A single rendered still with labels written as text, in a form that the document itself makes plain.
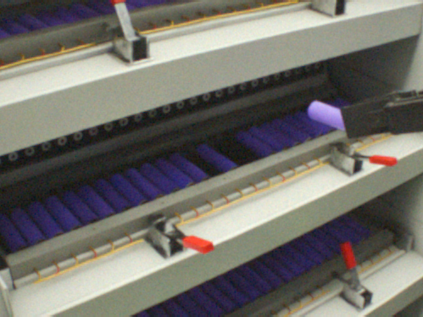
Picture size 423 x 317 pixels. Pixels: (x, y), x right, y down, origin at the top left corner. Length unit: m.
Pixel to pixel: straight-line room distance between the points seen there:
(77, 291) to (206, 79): 0.24
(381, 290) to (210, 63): 0.44
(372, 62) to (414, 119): 0.45
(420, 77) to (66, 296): 0.55
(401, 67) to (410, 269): 0.29
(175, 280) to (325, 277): 0.30
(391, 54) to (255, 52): 0.31
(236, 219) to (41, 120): 0.25
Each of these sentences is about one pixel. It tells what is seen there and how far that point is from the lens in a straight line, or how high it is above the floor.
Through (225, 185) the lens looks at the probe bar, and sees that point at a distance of 0.70.
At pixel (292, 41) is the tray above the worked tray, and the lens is 0.69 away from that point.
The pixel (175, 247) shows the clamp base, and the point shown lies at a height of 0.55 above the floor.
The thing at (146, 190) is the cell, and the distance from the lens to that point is 0.70.
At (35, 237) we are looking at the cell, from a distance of 0.64.
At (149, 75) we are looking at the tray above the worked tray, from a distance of 0.58.
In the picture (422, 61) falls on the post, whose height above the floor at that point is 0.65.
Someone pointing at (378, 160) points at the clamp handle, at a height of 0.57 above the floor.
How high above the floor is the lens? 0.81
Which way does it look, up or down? 17 degrees down
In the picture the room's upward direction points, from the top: 9 degrees counter-clockwise
